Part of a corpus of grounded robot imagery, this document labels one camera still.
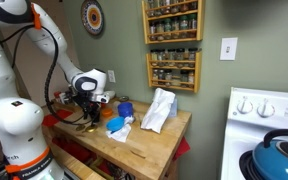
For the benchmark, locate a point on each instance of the white wall outlet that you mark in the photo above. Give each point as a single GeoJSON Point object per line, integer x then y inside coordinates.
{"type": "Point", "coordinates": [111, 76]}

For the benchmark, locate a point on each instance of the blue plastic bowl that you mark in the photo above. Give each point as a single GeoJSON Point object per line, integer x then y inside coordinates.
{"type": "Point", "coordinates": [115, 124]}

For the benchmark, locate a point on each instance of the red silicone mat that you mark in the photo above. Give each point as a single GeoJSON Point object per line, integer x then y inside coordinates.
{"type": "Point", "coordinates": [50, 120]}

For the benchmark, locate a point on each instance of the crumpled white paper towel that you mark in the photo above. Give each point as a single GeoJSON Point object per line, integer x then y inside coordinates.
{"type": "Point", "coordinates": [122, 134]}

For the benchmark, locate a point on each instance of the upper wooden spice rack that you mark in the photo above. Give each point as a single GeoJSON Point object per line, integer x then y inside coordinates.
{"type": "Point", "coordinates": [170, 21]}

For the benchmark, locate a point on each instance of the small orange cup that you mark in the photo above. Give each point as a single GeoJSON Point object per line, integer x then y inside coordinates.
{"type": "Point", "coordinates": [107, 112]}

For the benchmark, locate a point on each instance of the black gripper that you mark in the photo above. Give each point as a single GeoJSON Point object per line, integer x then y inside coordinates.
{"type": "Point", "coordinates": [88, 107]}

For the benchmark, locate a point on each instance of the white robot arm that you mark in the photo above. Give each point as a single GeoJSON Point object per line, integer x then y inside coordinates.
{"type": "Point", "coordinates": [27, 155]}

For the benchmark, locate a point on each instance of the white stove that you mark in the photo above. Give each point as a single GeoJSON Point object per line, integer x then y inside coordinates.
{"type": "Point", "coordinates": [251, 115]}

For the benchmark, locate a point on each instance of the teal kettle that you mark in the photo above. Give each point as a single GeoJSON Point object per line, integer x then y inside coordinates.
{"type": "Point", "coordinates": [268, 160]}

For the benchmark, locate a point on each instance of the wooden butcher block table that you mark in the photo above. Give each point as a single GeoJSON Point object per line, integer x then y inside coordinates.
{"type": "Point", "coordinates": [146, 154]}

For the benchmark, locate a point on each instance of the wooden spice rack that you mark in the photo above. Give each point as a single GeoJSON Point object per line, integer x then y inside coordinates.
{"type": "Point", "coordinates": [170, 21]}
{"type": "Point", "coordinates": [178, 69]}

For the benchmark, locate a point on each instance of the lower wooden spice rack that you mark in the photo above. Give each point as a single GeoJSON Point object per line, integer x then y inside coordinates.
{"type": "Point", "coordinates": [178, 69]}

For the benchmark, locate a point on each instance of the white light switch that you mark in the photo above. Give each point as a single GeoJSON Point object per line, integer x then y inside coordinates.
{"type": "Point", "coordinates": [228, 49]}

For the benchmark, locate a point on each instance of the blue plastic cup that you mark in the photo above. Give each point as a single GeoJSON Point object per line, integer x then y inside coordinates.
{"type": "Point", "coordinates": [125, 109]}

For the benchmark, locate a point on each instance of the gold lid with knob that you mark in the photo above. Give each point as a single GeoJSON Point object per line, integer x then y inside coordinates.
{"type": "Point", "coordinates": [91, 128]}

